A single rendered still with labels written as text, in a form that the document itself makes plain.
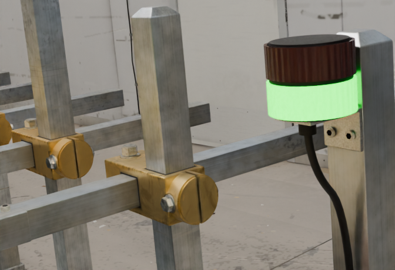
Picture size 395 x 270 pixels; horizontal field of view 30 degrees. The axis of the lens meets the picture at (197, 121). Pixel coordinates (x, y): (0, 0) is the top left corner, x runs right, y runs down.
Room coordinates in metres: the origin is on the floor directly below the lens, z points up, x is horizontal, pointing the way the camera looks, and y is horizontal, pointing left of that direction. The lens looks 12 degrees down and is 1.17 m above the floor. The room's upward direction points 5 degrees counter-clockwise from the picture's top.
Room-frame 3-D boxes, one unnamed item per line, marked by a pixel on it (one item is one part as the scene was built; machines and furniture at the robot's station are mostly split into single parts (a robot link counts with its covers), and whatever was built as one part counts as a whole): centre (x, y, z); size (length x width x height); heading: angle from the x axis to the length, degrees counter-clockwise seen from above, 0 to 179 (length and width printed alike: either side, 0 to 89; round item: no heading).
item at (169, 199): (0.73, 0.05, 0.95); 0.14 x 0.06 x 0.05; 36
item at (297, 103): (0.49, -0.08, 1.08); 0.06 x 0.06 x 0.02
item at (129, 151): (0.78, 0.08, 0.98); 0.02 x 0.02 x 0.01
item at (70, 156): (0.94, 0.19, 0.95); 0.14 x 0.06 x 0.05; 36
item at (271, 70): (0.49, -0.08, 1.10); 0.06 x 0.06 x 0.02
